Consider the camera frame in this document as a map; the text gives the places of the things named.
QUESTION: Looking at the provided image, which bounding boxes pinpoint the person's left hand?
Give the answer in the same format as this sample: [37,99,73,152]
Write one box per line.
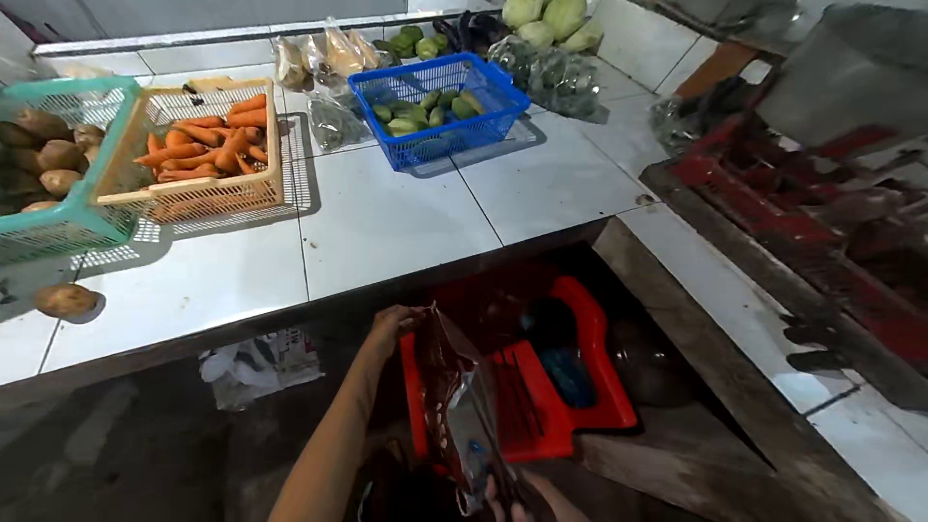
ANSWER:
[368,304,427,358]

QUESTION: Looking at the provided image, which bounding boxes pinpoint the person's right hand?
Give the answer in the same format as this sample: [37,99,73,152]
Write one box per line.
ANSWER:
[484,473,539,522]

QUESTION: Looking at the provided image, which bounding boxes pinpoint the brown and silver plastic packet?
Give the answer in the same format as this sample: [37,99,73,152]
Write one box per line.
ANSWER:
[416,301,526,517]

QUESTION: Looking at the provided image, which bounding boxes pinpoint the person's right forearm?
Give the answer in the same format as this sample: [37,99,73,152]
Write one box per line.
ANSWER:
[523,470,592,522]

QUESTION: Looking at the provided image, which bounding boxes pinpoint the blue plastic bag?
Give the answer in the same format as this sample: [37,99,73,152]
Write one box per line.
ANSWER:
[538,347,597,409]

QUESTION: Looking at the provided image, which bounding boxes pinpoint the black round object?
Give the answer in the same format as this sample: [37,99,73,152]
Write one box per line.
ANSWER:
[523,297,579,352]

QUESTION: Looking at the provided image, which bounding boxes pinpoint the crumpled printed white bag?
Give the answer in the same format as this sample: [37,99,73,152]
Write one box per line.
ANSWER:
[199,328,325,412]

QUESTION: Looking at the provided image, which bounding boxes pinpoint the blue plastic basket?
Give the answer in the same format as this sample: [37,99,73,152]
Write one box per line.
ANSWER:
[348,51,532,173]

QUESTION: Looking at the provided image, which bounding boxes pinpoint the red plastic chair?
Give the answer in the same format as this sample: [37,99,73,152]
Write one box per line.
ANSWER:
[400,275,639,465]

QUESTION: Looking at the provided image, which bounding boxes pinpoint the pile of green cucumbers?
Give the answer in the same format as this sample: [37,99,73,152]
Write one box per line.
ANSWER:
[373,88,487,139]

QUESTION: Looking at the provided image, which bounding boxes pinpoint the round dark shiny container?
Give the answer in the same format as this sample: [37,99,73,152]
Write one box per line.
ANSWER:
[608,319,704,407]

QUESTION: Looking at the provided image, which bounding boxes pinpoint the clear bag of green leaves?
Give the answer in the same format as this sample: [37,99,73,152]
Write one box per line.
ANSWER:
[307,90,372,155]

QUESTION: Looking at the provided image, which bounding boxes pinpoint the cream plastic basket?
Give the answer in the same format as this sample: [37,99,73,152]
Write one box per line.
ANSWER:
[90,77,285,224]

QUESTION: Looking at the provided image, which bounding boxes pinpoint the pile of green peppers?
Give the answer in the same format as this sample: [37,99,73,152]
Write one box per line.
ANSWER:
[373,25,450,60]

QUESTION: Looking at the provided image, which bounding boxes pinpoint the clear bags of pale produce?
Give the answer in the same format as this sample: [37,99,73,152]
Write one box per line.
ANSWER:
[274,18,384,94]

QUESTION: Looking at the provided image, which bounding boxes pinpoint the pile of carrots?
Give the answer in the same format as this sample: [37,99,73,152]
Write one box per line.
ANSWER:
[133,93,270,221]

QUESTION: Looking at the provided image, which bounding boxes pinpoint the clear bags of green vegetables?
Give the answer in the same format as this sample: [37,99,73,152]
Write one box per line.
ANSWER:
[488,35,604,121]

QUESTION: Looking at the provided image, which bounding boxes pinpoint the pile of dark purple eggplants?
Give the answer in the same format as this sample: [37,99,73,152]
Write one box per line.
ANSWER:
[433,10,512,59]

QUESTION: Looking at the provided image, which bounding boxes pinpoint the green plastic basket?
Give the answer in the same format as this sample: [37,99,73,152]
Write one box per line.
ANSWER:
[0,75,145,266]

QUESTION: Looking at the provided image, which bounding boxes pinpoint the pile of pale green cabbages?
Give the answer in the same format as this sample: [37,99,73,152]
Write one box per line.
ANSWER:
[502,0,604,53]

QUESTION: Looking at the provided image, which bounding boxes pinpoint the clear bag with dark contents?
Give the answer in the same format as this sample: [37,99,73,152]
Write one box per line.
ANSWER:
[647,76,755,157]

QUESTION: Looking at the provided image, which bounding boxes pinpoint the single brown potato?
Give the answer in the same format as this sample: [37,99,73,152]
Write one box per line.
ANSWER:
[34,283,100,319]

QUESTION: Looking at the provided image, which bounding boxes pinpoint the pile of potatoes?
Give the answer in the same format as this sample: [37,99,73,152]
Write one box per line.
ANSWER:
[0,108,107,217]

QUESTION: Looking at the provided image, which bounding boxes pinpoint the red plastic crate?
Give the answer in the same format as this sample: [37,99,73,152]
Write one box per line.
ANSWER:
[663,98,928,374]

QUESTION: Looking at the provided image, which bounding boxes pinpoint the brown cardboard piece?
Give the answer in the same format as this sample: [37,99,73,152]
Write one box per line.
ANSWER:
[674,41,760,101]

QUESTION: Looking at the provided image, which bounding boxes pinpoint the large grey translucent bag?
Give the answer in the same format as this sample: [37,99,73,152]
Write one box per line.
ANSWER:
[757,3,928,149]

